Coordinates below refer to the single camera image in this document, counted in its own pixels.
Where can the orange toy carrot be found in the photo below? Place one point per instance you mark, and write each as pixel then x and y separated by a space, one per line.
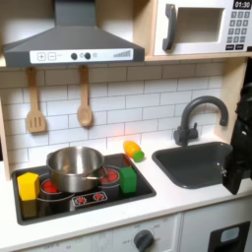
pixel 132 149

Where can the dark grey sink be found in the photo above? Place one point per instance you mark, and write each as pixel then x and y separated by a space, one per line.
pixel 193 167

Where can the dark grey tap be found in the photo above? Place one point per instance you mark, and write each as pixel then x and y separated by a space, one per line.
pixel 187 131

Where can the green block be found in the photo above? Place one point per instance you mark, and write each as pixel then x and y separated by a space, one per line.
pixel 128 180

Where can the grey oven knob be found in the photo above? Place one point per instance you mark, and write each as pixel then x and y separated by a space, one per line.
pixel 143 240

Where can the wooden shelf board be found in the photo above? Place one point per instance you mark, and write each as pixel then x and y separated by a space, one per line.
pixel 197 57

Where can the white toy microwave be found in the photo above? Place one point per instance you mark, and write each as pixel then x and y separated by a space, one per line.
pixel 200 46

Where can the black toy stove top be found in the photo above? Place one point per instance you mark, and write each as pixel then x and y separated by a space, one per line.
pixel 98 211

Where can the wooden spoon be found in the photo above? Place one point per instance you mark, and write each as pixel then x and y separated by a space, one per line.
pixel 84 114

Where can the steel pot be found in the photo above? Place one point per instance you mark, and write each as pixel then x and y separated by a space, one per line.
pixel 72 178

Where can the wooden slotted spatula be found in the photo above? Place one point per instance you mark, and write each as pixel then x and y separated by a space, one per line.
pixel 35 121

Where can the yellow block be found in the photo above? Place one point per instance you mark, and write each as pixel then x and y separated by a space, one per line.
pixel 28 186

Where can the grey range hood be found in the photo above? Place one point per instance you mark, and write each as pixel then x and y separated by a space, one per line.
pixel 72 39

